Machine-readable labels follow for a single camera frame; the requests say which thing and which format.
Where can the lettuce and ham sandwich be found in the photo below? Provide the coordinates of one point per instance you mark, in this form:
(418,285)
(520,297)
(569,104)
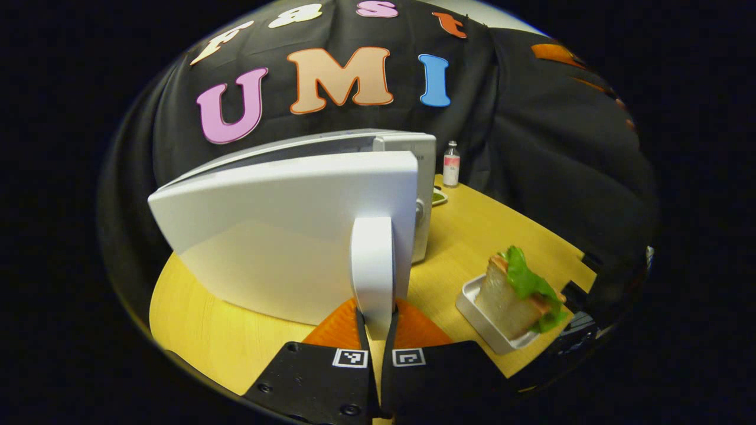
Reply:
(514,295)

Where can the white microwave oven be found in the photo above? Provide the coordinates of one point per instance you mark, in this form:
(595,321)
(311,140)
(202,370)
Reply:
(283,224)

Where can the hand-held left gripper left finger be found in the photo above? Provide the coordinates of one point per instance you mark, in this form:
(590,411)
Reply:
(313,383)

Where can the small green plate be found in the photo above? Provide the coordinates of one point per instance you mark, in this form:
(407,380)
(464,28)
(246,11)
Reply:
(440,198)

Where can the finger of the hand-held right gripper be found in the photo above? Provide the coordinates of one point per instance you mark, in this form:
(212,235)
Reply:
(577,296)

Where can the white rectangular tray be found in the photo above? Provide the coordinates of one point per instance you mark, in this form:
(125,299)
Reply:
(484,327)

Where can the small clear pink-label bottle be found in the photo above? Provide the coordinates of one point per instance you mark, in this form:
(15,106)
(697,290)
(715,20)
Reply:
(451,165)

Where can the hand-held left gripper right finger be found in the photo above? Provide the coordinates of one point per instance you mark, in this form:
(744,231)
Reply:
(443,383)

